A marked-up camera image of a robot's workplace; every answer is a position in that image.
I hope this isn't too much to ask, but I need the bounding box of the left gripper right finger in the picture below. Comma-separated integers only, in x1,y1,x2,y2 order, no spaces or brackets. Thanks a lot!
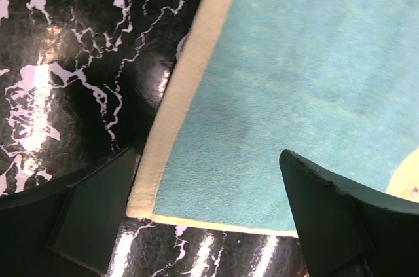
279,150,418,276

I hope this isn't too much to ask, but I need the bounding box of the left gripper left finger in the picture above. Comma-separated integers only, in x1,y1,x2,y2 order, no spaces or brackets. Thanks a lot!
1,149,136,274

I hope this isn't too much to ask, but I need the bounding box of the teal and yellow towel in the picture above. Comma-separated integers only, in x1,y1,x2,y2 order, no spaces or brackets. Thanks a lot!
126,0,418,236

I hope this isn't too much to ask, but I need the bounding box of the black marble pattern mat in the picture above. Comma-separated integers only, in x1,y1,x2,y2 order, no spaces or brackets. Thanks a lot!
1,0,305,276

